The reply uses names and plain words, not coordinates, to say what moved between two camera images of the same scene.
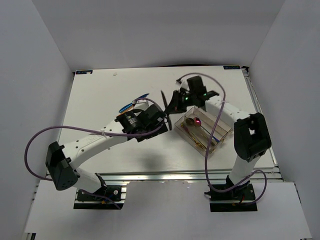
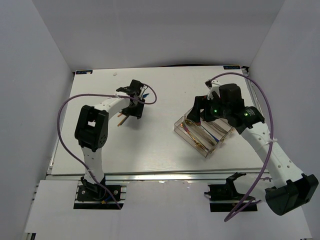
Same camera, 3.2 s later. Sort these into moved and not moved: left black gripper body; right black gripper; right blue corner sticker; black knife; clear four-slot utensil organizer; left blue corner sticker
Moved: left black gripper body; black knife; right black gripper
Not moved: left blue corner sticker; clear four-slot utensil organizer; right blue corner sticker
